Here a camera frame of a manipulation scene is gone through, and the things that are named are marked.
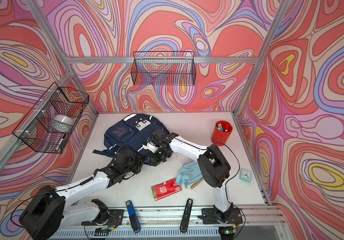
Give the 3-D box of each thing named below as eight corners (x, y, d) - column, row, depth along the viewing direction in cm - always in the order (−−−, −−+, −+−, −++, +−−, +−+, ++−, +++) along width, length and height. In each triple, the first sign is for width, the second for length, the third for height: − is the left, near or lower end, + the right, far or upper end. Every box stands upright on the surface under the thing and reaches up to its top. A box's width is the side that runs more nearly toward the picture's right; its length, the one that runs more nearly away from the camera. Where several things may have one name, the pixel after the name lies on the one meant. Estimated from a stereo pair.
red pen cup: (212, 146, 102) (217, 133, 91) (210, 133, 109) (214, 120, 98) (228, 146, 102) (235, 133, 91) (224, 133, 109) (230, 120, 98)
